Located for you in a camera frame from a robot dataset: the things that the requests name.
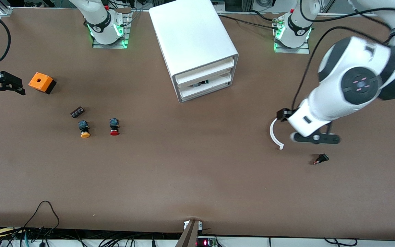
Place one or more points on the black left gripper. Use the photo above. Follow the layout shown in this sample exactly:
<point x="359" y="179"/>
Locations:
<point x="282" y="114"/>

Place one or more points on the white plastic drawer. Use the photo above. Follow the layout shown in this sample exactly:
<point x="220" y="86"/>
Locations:
<point x="214" y="84"/>

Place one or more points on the red push button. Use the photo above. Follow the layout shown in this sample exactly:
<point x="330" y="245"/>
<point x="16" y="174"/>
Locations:
<point x="114" y="132"/>

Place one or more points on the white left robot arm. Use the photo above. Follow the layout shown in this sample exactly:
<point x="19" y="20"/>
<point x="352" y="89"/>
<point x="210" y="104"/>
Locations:
<point x="338" y="89"/>

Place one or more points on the yellow push button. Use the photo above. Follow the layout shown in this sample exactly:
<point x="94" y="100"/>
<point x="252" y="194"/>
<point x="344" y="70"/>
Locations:
<point x="85" y="134"/>

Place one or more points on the white drawer cabinet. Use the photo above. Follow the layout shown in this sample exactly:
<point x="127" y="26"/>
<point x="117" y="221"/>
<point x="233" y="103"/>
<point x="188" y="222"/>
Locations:
<point x="190" y="34"/>

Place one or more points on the white curved plastic arc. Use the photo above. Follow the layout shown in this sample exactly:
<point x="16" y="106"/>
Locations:
<point x="271" y="132"/>

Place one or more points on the orange box with hole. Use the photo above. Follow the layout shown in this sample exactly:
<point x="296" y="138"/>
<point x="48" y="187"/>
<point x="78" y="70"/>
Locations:
<point x="39" y="81"/>

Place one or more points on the small black connector block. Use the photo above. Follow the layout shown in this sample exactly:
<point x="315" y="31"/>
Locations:
<point x="77" y="112"/>

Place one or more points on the small dark electronic part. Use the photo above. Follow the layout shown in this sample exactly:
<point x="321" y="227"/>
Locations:
<point x="201" y="83"/>

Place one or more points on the circuit board with red display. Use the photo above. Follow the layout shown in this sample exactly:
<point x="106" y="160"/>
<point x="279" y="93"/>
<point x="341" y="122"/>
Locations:
<point x="206" y="243"/>

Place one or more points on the small black red switch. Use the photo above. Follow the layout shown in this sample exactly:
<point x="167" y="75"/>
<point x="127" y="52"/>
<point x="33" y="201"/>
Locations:
<point x="322" y="157"/>

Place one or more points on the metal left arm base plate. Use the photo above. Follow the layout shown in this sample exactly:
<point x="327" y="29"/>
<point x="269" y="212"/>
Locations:
<point x="291" y="50"/>

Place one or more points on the aluminium frame rail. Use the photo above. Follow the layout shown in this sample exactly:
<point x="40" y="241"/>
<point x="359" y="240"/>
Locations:
<point x="3" y="8"/>

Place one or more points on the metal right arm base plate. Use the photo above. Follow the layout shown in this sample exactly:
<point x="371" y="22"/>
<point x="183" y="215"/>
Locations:
<point x="110" y="46"/>

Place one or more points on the white mount bracket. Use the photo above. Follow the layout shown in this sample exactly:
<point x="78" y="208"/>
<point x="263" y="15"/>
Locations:
<point x="186" y="224"/>

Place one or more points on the brown camera mount post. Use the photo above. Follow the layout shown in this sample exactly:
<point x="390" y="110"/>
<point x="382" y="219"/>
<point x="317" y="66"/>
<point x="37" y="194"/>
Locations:
<point x="189" y="236"/>

